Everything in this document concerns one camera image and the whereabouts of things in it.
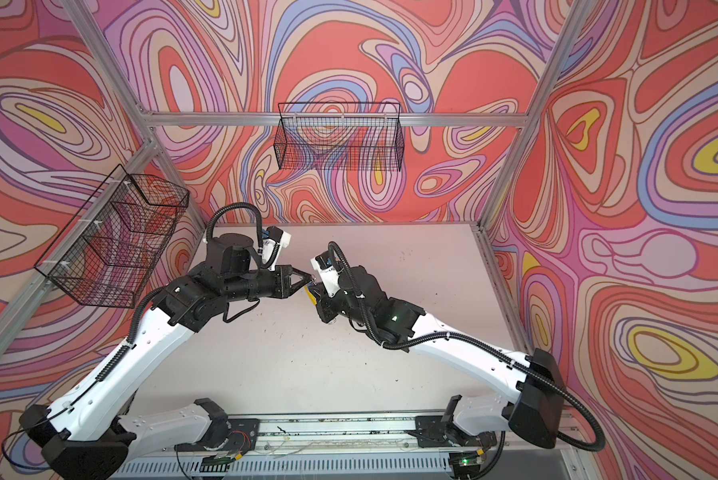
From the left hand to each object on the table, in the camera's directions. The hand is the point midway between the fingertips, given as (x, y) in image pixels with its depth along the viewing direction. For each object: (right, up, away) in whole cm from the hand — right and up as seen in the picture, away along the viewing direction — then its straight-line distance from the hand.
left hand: (315, 277), depth 65 cm
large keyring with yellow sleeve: (-2, -5, +3) cm, 6 cm away
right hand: (-1, -5, +5) cm, 7 cm away
